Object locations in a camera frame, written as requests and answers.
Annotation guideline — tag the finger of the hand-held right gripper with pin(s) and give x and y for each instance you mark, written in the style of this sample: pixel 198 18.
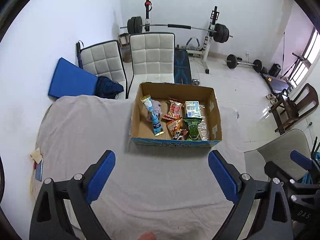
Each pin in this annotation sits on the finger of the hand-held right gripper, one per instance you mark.
pixel 275 168
pixel 300 160

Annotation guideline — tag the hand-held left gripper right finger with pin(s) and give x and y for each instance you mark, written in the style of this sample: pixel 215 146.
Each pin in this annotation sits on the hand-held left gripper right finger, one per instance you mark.
pixel 223 177

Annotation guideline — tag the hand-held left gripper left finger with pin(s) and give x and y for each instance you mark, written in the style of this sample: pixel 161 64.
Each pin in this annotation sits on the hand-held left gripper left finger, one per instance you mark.
pixel 100 177

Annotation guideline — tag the green snack packet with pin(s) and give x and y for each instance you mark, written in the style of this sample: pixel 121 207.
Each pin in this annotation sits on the green snack packet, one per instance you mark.
pixel 193 130

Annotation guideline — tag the cardboard box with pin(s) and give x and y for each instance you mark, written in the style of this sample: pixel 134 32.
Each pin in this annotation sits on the cardboard box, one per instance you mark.
pixel 140 130

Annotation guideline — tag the panda print snack packet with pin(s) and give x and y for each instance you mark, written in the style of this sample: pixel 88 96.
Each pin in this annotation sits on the panda print snack packet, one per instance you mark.
pixel 175 128

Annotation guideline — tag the white and blue carton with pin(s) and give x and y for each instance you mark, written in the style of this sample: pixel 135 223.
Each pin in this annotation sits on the white and blue carton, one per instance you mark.
pixel 192 108

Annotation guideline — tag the blue stick packet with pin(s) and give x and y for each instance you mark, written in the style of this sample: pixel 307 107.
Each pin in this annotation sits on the blue stick packet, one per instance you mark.
pixel 153 116

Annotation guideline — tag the red snack packet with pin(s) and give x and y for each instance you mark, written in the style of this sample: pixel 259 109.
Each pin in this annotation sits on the red snack packet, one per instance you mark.
pixel 175 108

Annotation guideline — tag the purple cloth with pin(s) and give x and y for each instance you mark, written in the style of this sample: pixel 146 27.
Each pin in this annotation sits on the purple cloth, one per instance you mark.
pixel 157 106

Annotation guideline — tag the beige plastic chair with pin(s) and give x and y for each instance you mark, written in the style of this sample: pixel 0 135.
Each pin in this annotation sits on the beige plastic chair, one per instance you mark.
pixel 280 150

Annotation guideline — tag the blue phone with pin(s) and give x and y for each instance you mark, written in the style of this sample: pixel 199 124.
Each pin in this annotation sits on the blue phone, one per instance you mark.
pixel 39 171

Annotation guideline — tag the dark wooden chair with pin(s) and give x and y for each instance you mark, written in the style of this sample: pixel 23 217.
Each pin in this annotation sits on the dark wooden chair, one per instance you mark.
pixel 308 97

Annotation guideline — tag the tan sticky note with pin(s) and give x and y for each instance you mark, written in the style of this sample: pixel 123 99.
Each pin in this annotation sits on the tan sticky note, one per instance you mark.
pixel 37 155

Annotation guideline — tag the pair of light shoes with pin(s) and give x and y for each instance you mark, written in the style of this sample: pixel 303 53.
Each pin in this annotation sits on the pair of light shoes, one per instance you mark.
pixel 271 98

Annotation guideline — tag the black treadmill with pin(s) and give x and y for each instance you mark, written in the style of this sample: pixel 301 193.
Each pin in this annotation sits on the black treadmill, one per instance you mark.
pixel 277 83

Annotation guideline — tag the dark blue jacket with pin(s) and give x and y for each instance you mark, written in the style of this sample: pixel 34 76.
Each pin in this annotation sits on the dark blue jacket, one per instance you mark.
pixel 107 87

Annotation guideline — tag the black speaker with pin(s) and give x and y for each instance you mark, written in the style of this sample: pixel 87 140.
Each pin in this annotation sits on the black speaker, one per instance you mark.
pixel 274 70

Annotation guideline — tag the black tripod stand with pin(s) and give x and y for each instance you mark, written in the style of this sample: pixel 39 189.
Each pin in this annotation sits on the black tripod stand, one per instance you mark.
pixel 298 60

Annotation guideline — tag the window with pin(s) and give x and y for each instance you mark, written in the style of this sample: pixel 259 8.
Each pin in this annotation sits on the window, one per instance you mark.
pixel 308 60

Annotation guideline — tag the blue folded gym mat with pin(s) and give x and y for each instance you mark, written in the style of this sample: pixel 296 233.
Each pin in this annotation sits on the blue folded gym mat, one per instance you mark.
pixel 70 78

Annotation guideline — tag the short barbell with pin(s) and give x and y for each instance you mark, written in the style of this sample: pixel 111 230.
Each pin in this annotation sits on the short barbell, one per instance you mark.
pixel 231 61

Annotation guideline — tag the black blue weight bench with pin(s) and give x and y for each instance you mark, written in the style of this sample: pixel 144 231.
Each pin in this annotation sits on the black blue weight bench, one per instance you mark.
pixel 182 67

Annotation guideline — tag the white quilted chair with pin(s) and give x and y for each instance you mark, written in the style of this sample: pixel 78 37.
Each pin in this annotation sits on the white quilted chair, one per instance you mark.
pixel 150 52
pixel 102 57

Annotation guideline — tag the white bench press rack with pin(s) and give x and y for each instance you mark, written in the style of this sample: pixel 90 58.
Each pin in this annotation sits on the white bench press rack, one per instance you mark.
pixel 207 52

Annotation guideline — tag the clear water jug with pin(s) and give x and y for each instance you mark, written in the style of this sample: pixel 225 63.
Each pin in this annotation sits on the clear water jug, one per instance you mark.
pixel 126 53

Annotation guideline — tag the long barbell with black plates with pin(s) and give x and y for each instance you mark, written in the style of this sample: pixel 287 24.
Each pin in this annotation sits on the long barbell with black plates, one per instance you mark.
pixel 178 26

